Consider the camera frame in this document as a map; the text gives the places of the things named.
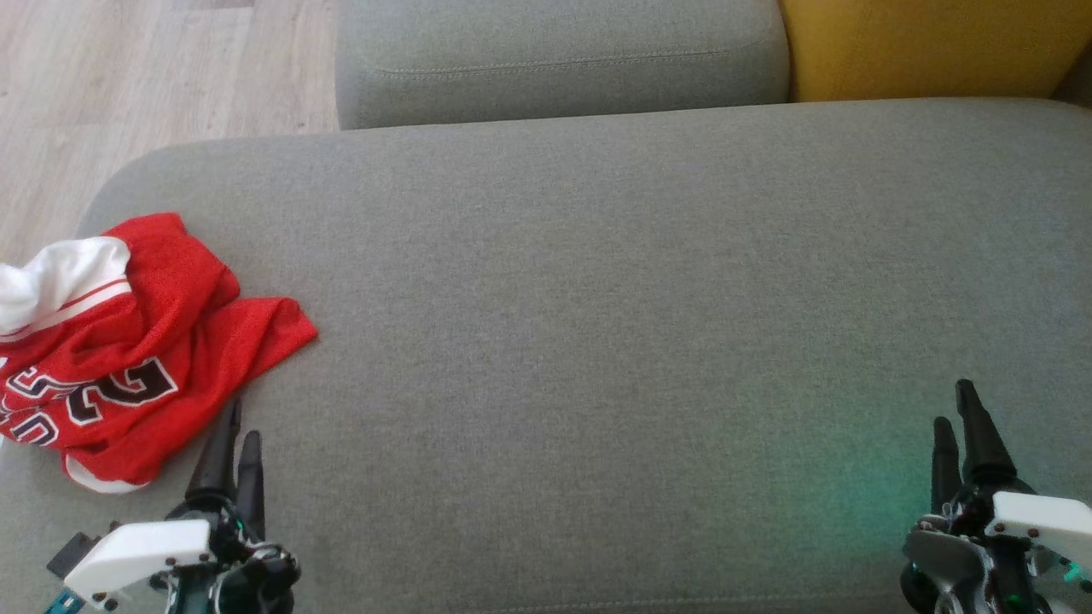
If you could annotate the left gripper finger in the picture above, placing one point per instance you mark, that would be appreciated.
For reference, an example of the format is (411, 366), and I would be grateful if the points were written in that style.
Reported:
(251, 486)
(217, 469)

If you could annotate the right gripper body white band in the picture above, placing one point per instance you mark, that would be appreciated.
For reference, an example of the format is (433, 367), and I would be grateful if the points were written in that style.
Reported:
(1036, 520)

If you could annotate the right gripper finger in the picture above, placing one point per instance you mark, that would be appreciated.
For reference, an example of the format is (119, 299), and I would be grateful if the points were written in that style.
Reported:
(981, 443)
(944, 469)

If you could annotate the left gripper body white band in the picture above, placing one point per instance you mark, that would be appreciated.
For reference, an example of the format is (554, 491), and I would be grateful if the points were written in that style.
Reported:
(136, 554)

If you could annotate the red Bulls 23 jersey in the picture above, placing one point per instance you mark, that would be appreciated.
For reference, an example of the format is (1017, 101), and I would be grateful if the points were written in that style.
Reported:
(171, 281)

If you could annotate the grey fabric sofa seat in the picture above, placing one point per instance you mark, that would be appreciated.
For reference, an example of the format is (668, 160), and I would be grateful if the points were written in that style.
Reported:
(597, 341)

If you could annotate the yellow sofa cushion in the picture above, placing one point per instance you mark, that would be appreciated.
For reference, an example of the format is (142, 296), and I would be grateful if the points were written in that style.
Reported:
(921, 43)

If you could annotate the grey sofa back cushion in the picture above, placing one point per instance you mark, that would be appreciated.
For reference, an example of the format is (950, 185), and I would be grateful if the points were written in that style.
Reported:
(554, 51)

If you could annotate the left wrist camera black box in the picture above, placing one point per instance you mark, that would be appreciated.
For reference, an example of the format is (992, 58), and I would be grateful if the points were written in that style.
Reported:
(75, 554)

